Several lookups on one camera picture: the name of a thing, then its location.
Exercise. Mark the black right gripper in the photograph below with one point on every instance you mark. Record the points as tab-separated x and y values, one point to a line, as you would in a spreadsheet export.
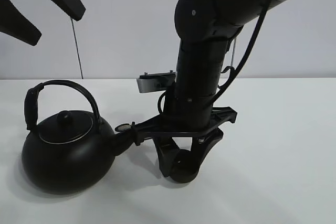
183	117

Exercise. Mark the black teapot with handle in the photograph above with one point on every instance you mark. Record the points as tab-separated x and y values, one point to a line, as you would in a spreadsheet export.
73	149

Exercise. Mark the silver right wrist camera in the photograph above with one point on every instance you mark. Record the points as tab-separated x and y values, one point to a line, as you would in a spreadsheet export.
155	82

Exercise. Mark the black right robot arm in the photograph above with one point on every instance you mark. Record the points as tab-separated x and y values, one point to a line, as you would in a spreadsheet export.
216	39

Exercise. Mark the small black teacup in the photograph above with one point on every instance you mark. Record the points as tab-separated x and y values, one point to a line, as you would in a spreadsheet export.
185	167

